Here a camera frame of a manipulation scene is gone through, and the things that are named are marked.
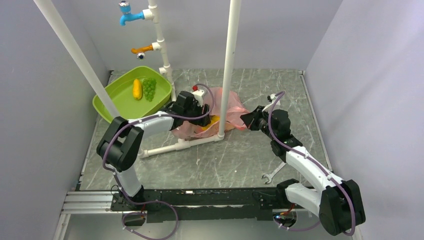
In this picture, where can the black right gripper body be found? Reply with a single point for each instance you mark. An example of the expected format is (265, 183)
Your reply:
(260, 120)

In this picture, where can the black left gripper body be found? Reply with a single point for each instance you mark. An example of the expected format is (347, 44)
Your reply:
(196, 110)

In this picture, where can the pink plastic bag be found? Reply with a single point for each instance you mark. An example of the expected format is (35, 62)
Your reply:
(232, 120)

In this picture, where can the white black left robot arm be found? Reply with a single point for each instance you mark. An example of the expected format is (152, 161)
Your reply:
(120, 145)

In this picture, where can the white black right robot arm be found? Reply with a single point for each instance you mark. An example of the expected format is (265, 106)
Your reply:
(336, 202)

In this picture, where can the yellow fake fruit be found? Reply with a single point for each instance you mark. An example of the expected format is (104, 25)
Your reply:
(213, 119)

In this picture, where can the green fake grapes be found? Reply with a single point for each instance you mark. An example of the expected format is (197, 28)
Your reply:
(149, 88)

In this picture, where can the yellow fake corn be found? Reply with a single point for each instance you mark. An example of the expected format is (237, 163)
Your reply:
(137, 90)

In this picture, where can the green plastic basin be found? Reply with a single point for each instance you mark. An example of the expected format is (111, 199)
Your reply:
(121, 93)

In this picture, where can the silver wrench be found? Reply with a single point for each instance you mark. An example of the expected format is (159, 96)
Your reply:
(268, 177)

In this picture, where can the orange plastic faucet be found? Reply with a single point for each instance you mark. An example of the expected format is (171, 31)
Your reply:
(140, 53)

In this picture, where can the blue plastic faucet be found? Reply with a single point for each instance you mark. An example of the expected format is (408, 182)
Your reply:
(127, 16)

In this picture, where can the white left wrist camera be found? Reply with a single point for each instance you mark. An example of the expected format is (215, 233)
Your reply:
(199, 95)

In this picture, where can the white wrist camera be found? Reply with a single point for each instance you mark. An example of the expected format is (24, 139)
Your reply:
(199, 95)
(273, 102)

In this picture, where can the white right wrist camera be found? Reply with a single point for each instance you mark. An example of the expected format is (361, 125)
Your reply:
(273, 102)

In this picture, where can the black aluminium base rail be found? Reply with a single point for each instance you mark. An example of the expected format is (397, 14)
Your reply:
(185, 205)

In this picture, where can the white PVC pipe frame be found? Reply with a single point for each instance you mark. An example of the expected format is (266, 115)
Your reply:
(60, 28)

